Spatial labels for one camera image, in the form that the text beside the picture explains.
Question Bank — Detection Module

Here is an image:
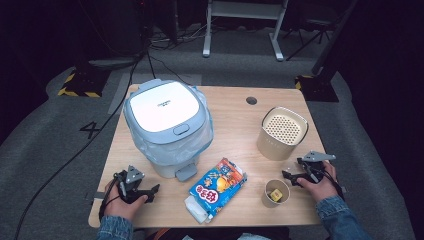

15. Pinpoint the small yellow cube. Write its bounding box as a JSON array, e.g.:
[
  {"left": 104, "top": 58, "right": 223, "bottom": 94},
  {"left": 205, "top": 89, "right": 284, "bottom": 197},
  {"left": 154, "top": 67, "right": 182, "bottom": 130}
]
[{"left": 269, "top": 188, "right": 284, "bottom": 202}]

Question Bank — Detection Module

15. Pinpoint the person's left hand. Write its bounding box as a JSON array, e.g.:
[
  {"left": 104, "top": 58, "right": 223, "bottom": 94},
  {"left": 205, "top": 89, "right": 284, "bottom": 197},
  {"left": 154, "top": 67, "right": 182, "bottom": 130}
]
[{"left": 103, "top": 183, "right": 149, "bottom": 222}]

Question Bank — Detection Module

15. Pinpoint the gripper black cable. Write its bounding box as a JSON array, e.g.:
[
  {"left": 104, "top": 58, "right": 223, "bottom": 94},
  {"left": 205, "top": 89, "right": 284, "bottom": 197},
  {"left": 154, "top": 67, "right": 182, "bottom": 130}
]
[
  {"left": 321, "top": 169, "right": 346, "bottom": 201},
  {"left": 98, "top": 176, "right": 122, "bottom": 222}
]

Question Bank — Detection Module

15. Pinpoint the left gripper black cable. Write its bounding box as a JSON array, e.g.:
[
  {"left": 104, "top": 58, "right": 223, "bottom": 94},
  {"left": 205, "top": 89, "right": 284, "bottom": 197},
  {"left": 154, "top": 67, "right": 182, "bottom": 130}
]
[{"left": 98, "top": 176, "right": 122, "bottom": 222}]

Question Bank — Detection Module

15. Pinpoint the person's clothing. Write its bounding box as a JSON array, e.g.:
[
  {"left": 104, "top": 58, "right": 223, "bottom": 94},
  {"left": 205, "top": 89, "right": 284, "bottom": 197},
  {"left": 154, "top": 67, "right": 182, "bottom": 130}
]
[{"left": 133, "top": 226, "right": 291, "bottom": 240}]

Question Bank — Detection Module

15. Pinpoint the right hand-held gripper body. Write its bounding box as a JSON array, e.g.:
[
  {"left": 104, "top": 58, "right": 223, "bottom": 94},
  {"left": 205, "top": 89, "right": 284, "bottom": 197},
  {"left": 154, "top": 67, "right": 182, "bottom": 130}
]
[{"left": 297, "top": 150, "right": 337, "bottom": 184}]

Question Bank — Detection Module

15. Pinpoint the black yellow striped base plate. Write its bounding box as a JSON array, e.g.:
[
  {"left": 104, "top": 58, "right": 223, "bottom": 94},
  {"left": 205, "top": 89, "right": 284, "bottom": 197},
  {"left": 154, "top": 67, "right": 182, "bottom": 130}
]
[
  {"left": 294, "top": 73, "right": 340, "bottom": 103},
  {"left": 57, "top": 68, "right": 111, "bottom": 99}
]

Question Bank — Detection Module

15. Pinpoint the long black floor cable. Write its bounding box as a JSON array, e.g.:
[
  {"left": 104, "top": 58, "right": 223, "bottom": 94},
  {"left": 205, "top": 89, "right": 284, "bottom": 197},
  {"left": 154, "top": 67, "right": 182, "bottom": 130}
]
[{"left": 13, "top": 54, "right": 143, "bottom": 240}]

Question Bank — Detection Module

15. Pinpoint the black stand post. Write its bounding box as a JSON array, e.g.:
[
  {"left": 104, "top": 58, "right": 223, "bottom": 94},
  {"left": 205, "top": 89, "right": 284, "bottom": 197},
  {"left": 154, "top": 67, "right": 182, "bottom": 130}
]
[{"left": 164, "top": 0, "right": 179, "bottom": 44}]

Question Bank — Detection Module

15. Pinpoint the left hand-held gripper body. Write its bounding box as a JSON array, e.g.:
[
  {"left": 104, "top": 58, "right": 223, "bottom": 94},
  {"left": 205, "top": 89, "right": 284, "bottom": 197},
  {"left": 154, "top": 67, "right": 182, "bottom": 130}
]
[{"left": 113, "top": 165, "right": 148, "bottom": 204}]

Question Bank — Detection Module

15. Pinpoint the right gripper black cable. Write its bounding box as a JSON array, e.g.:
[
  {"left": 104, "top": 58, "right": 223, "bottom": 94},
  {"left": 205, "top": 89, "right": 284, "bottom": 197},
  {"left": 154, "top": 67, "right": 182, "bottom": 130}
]
[{"left": 321, "top": 169, "right": 346, "bottom": 201}]

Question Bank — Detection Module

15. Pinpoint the black tripod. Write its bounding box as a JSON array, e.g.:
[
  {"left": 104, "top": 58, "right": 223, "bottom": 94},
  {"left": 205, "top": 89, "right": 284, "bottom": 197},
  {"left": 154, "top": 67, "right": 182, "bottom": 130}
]
[{"left": 285, "top": 13, "right": 334, "bottom": 62}]

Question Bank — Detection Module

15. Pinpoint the person's right hand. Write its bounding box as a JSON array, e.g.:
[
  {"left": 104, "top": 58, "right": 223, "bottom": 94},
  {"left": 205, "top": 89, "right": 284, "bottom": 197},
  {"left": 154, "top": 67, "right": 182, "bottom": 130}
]
[{"left": 296, "top": 160, "right": 339, "bottom": 203}]

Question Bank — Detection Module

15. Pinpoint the beige paper cup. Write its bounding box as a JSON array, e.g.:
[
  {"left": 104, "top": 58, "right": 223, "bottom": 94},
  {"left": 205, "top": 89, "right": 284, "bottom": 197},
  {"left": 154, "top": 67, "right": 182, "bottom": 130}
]
[{"left": 261, "top": 178, "right": 291, "bottom": 209}]

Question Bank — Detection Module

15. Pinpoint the light blue pedal trash can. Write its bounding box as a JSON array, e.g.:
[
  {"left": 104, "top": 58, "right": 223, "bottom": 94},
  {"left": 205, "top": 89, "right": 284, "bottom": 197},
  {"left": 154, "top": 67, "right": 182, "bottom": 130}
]
[{"left": 123, "top": 78, "right": 215, "bottom": 183}]

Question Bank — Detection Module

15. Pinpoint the white desk frame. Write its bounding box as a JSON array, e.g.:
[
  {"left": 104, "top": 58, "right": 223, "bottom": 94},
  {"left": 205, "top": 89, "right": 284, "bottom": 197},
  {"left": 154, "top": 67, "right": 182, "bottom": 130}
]
[{"left": 202, "top": 0, "right": 290, "bottom": 62}]

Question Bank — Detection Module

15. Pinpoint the black slanted stand pole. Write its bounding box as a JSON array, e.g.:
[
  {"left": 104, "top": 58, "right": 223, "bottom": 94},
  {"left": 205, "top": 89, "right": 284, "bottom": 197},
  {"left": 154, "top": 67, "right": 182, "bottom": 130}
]
[{"left": 311, "top": 0, "right": 359, "bottom": 76}]

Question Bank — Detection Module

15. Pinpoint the bundle of floor cables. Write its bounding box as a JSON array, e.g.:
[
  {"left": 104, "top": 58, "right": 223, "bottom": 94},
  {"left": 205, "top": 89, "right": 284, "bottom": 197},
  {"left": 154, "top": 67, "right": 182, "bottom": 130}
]
[{"left": 149, "top": 19, "right": 208, "bottom": 51}]

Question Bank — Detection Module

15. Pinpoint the blue and orange snack packet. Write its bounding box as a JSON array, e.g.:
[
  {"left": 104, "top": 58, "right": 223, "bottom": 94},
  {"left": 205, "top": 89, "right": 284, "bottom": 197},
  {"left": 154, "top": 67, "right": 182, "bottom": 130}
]
[{"left": 184, "top": 157, "right": 248, "bottom": 224}]

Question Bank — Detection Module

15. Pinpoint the beige perforated metal container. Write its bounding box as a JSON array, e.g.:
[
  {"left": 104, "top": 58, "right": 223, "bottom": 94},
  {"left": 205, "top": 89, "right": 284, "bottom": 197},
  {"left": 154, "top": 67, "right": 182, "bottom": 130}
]
[{"left": 256, "top": 106, "right": 309, "bottom": 162}]

